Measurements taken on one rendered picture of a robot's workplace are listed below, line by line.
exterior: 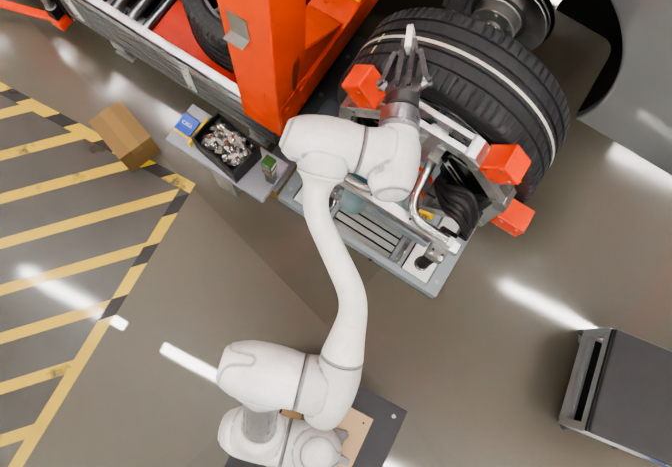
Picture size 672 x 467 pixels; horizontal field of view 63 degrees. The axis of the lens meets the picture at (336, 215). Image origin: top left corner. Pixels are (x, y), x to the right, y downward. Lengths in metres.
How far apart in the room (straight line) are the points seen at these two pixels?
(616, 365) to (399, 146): 1.47
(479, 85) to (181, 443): 1.78
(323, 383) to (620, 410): 1.36
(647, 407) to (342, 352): 1.43
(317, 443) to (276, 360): 0.59
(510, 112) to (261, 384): 0.88
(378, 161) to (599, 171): 1.88
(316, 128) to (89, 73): 1.88
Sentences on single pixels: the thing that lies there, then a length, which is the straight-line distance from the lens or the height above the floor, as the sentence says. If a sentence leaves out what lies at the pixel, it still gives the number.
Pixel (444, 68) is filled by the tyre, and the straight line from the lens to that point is 1.43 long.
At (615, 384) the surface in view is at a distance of 2.35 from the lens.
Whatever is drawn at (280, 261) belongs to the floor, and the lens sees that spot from 2.41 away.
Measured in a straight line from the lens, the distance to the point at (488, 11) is 1.87.
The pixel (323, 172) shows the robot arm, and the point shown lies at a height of 1.33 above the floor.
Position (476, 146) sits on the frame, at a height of 1.12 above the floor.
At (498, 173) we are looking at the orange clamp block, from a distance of 1.41.
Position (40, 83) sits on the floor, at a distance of 2.91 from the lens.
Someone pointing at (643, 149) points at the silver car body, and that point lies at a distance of 2.01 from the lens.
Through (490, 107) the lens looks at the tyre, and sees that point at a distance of 1.41.
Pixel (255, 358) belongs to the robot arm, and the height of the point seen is 1.10.
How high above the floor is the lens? 2.38
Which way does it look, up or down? 76 degrees down
